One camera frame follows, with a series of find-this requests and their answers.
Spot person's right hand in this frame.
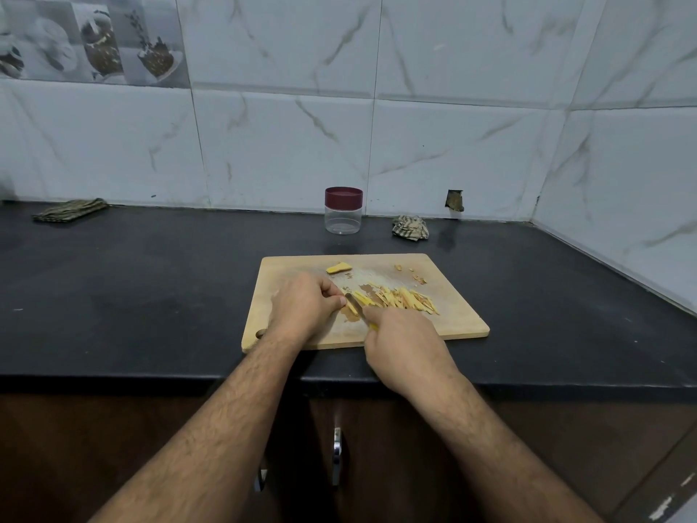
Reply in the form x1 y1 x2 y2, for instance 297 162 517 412
362 307 462 403

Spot folded green cloth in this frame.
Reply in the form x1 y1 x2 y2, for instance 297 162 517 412
33 198 110 224

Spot pile of ginger strips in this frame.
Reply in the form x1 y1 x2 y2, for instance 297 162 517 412
342 283 442 320

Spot wooden cutting board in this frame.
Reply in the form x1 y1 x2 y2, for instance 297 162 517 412
240 252 492 354

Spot person's left forearm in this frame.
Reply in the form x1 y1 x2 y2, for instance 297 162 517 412
89 332 298 523

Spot crumpled patterned cloth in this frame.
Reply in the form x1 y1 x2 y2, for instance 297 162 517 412
392 214 431 242

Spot small ginger peel scraps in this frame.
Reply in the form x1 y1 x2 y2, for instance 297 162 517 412
393 262 429 285

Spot person's right forearm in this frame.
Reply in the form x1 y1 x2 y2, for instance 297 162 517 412
420 378 605 523

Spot black countertop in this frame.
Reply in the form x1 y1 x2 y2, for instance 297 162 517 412
0 201 697 393

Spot clear jar maroon lid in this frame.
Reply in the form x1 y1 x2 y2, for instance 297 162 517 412
325 187 365 236

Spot decorative picture tiles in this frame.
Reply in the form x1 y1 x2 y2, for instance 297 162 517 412
0 0 189 89

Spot brown wooden cabinet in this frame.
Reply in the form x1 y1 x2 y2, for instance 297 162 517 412
0 389 697 523

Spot person's left hand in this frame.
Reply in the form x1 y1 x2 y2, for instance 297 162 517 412
266 272 349 349

